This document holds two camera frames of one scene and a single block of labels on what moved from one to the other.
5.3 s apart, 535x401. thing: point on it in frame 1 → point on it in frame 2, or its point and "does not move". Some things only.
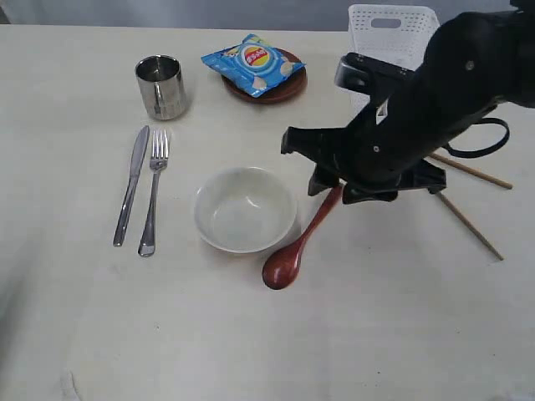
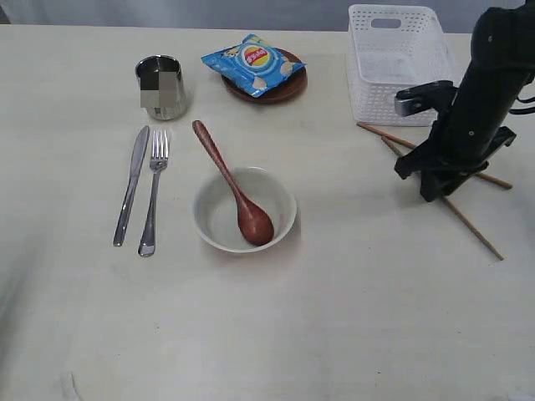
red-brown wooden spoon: [282, 266] → [252, 219]
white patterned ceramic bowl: [245, 210] does not move
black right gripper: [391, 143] → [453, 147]
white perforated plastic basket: [397, 34] does not move
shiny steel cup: [162, 86] does not move
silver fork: [158, 164] does not move
